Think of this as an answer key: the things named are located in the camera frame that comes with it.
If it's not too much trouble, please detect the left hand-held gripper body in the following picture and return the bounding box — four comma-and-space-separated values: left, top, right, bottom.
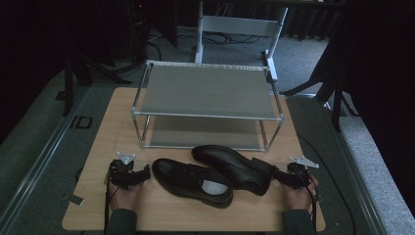
107, 151, 142, 191

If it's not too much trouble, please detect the long black floor cable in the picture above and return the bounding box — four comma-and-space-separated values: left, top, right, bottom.
296, 132, 357, 235

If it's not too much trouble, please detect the white metal stand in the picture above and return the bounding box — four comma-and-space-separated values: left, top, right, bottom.
194, 1, 290, 82

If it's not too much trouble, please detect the black tripod stand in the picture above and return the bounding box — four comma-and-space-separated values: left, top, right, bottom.
279, 62, 360, 133
54, 45, 133, 118

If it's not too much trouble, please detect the aluminium floor rail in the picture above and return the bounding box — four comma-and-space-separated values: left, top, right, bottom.
0, 85, 90, 231
324, 100, 389, 235

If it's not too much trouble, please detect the person's left hand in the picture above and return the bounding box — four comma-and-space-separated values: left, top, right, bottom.
109, 180, 145, 212

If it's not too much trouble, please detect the person's right hand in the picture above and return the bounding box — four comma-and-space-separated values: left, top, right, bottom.
280, 174, 320, 212

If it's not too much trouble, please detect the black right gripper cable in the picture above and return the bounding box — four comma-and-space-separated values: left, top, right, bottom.
293, 167, 320, 235

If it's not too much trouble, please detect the black floor marker frame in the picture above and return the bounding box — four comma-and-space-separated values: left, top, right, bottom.
69, 115, 94, 129

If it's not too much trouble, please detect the black leather shoe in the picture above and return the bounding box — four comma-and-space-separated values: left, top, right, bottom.
151, 158, 235, 210
191, 144, 276, 197

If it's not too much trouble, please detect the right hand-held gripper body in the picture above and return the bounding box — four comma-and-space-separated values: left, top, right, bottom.
286, 156, 320, 191

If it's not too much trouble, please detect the bundle of black cables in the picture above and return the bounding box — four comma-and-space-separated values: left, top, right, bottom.
146, 29, 263, 46

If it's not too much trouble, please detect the grey metal shoe rack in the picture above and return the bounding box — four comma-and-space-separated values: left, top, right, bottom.
131, 59, 286, 153

